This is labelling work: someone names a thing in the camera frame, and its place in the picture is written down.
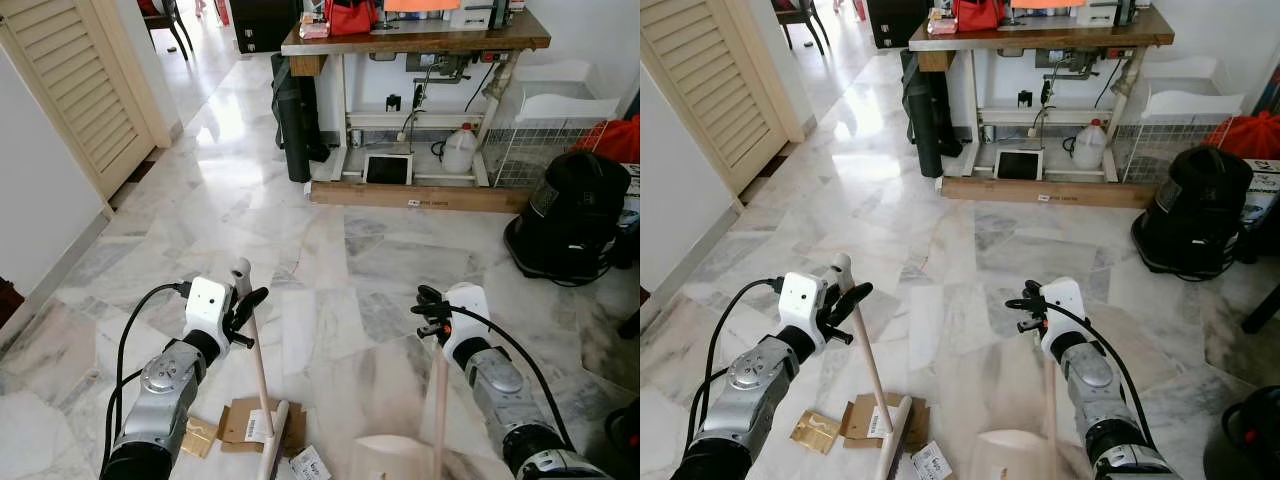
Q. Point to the brown cardboard piece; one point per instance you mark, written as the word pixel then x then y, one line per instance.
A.
pixel 240 420
pixel 865 420

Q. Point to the orange flat object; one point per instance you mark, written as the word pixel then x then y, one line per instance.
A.
pixel 420 4
pixel 1045 3

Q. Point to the small pink box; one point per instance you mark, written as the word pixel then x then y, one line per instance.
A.
pixel 313 25
pixel 940 22

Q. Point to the black furniture leg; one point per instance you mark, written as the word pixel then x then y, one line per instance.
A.
pixel 1262 308

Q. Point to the wooden-top sewing table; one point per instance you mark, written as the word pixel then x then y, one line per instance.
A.
pixel 1040 40
pixel 420 42

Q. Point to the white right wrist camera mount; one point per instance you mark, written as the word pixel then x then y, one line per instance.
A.
pixel 468 310
pixel 1063 305

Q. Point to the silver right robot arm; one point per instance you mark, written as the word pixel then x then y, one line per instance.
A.
pixel 1090 385
pixel 495 385

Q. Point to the long wooden plank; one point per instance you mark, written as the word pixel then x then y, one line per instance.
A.
pixel 1050 192
pixel 420 197

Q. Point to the printed cardboard box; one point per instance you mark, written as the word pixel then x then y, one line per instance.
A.
pixel 632 195
pixel 1265 190

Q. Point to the white plastic tray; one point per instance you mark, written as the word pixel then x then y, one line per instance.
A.
pixel 565 105
pixel 1190 100

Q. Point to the white plastic jug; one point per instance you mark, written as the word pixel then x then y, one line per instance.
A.
pixel 1088 148
pixel 460 152

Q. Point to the red cloth bag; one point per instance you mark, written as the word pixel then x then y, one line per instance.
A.
pixel 1245 135
pixel 615 140

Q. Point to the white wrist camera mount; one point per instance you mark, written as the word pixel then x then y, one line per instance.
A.
pixel 208 305
pixel 800 300
pixel 1063 305
pixel 468 310

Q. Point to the black round object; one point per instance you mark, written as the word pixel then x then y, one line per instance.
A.
pixel 625 430
pixel 1255 430

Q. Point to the black cabinet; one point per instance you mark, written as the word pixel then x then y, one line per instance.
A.
pixel 895 20
pixel 262 22

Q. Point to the beige louvered door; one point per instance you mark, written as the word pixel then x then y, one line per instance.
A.
pixel 80 80
pixel 720 80

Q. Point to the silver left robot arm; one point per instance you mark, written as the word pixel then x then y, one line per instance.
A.
pixel 165 400
pixel 745 400

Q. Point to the dark wooden chair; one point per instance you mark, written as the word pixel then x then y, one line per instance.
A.
pixel 800 15
pixel 165 15

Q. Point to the black rolled bag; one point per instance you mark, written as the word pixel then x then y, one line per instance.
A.
pixel 293 110
pixel 922 110

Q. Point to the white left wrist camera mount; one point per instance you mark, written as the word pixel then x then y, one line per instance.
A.
pixel 208 305
pixel 800 300

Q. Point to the black canister vacuum cleaner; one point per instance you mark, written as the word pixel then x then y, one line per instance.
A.
pixel 570 215
pixel 1200 210

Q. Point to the white printed paper label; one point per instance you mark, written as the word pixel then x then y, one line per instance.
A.
pixel 310 465
pixel 932 462

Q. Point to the small golden cardboard scrap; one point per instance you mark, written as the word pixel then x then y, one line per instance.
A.
pixel 815 430
pixel 198 437

